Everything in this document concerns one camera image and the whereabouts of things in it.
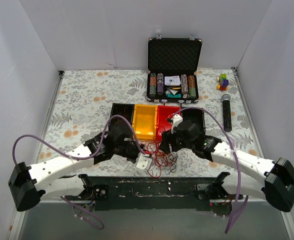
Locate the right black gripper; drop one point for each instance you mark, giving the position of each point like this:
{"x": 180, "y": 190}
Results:
{"x": 169, "y": 139}

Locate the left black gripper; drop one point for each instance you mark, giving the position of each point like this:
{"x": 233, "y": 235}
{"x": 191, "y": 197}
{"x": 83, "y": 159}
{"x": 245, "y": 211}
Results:
{"x": 131, "y": 152}

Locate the black bin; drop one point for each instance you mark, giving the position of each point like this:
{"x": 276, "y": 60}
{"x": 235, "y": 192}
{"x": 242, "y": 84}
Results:
{"x": 196, "y": 116}
{"x": 121, "y": 112}

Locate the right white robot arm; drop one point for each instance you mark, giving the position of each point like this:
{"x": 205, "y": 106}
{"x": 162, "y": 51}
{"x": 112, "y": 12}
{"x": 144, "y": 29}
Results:
{"x": 270, "y": 180}

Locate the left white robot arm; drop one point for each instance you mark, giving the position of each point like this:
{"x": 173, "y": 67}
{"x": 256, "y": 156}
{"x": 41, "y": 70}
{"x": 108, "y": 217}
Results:
{"x": 29, "y": 184}

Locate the red bin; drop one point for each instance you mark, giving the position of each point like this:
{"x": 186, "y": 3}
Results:
{"x": 162, "y": 125}

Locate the yellow bin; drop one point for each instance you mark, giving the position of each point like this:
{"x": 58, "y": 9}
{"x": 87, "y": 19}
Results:
{"x": 144, "y": 121}

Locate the floral table mat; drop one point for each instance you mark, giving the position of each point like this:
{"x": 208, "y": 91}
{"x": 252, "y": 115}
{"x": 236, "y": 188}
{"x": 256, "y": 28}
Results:
{"x": 83, "y": 105}

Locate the playing card deck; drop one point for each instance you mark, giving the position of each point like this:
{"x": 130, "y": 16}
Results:
{"x": 172, "y": 80}

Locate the black microphone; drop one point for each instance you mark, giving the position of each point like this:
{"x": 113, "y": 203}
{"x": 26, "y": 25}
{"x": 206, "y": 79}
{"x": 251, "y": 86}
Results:
{"x": 227, "y": 124}

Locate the black poker chip case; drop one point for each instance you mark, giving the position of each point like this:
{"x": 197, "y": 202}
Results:
{"x": 173, "y": 57}

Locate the colourful toy block car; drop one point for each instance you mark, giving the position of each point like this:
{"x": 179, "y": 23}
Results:
{"x": 223, "y": 82}

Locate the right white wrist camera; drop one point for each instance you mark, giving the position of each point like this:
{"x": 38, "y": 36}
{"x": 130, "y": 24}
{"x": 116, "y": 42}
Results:
{"x": 175, "y": 120}

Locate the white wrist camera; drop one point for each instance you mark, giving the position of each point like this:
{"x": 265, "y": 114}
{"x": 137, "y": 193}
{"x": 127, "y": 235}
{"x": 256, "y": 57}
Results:
{"x": 175, "y": 120}
{"x": 143, "y": 161}

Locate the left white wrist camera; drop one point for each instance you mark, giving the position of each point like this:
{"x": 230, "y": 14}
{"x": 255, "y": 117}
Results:
{"x": 143, "y": 161}

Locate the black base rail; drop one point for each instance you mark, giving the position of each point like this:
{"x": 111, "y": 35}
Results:
{"x": 146, "y": 193}

